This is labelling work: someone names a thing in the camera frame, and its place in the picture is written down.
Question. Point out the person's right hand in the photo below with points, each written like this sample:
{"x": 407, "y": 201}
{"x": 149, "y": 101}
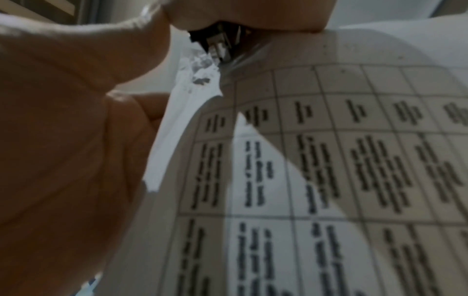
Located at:
{"x": 55, "y": 144}

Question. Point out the black and silver stapler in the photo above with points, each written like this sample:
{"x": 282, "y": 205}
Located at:
{"x": 215, "y": 40}

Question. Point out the stack of white printed papers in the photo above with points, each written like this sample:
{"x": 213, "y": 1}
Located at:
{"x": 329, "y": 144}

